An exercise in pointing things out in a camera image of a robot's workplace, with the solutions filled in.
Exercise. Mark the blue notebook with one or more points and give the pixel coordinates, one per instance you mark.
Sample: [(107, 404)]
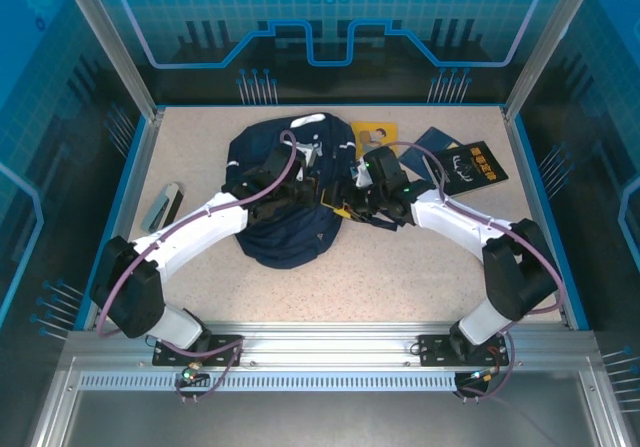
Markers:
[(436, 139), (414, 163)]

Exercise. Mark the yellow picture book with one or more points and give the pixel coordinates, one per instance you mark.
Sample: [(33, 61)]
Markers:
[(380, 134)]

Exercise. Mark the navy blue backpack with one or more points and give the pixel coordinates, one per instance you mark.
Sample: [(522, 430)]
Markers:
[(290, 242)]

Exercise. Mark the black book gold print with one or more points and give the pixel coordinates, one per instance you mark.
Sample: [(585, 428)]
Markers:
[(470, 169)]

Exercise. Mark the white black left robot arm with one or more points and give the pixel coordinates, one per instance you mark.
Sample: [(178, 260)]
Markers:
[(195, 229)]

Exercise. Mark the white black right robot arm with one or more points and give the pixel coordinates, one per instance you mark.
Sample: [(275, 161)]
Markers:
[(450, 217)]

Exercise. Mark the blue table border trim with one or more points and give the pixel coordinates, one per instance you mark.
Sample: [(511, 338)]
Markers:
[(112, 222)]

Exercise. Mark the grey metal shelf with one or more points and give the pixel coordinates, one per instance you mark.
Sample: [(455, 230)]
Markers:
[(325, 417)]

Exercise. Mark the aluminium front frame rail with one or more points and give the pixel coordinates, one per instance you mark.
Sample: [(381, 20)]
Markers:
[(330, 339)]

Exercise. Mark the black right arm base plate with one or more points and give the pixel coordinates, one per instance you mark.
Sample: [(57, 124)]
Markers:
[(432, 349)]

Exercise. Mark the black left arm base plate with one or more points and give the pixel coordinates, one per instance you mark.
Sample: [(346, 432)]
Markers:
[(225, 343)]

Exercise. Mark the aluminium frame post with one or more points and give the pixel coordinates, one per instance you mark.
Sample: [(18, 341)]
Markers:
[(115, 47), (545, 42)]

